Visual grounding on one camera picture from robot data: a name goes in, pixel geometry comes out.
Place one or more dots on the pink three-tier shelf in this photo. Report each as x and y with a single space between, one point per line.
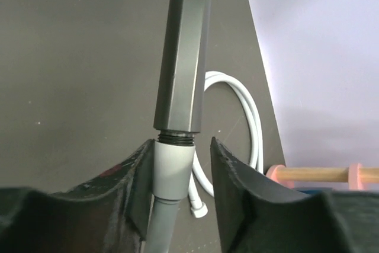
355 176

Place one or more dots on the grey shower head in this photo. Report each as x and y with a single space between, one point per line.
182 76

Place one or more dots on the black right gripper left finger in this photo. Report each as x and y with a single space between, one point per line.
109 213

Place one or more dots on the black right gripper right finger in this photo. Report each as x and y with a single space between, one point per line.
256 214

